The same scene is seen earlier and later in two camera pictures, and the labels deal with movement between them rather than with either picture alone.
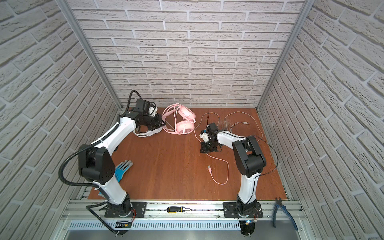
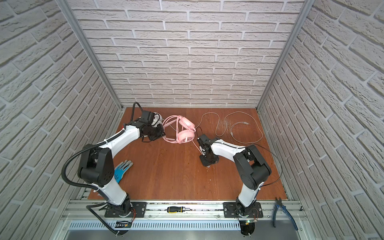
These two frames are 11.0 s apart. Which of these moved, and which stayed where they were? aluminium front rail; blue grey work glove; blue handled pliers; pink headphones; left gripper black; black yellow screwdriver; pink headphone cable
Moved: pink headphones; left gripper black; pink headphone cable
Stayed: blue grey work glove; blue handled pliers; black yellow screwdriver; aluminium front rail
